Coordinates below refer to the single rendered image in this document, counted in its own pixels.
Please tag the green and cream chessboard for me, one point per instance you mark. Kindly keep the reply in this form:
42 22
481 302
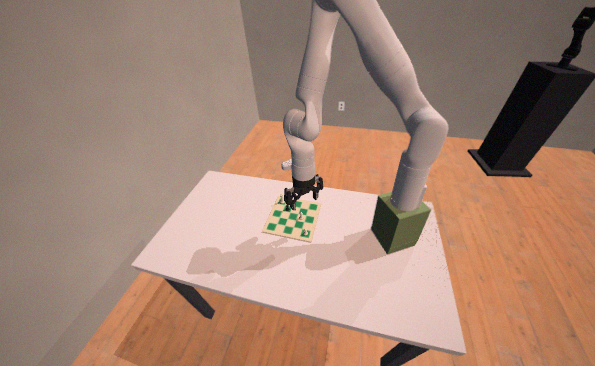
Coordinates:
287 223

